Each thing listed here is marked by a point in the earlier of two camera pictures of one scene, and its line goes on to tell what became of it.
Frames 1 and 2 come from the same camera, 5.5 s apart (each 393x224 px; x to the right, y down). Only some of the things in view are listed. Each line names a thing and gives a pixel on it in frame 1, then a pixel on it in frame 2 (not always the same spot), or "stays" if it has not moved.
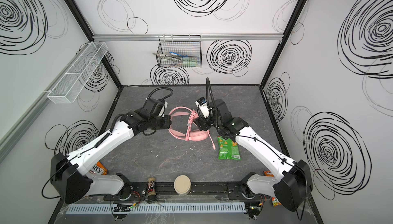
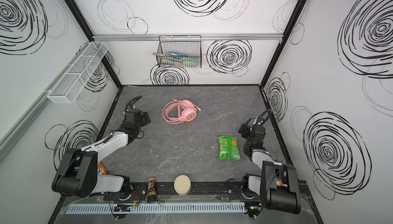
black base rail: x=198 y=189 stays
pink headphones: x=198 y=136 → x=177 y=111
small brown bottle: x=151 y=194 stays
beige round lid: x=182 y=184 stays
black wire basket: x=179 y=51 stays
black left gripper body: x=166 y=122 → x=144 y=118
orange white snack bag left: x=98 y=169 stays
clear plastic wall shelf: x=67 y=89 stays
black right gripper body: x=199 y=124 → x=245 y=130
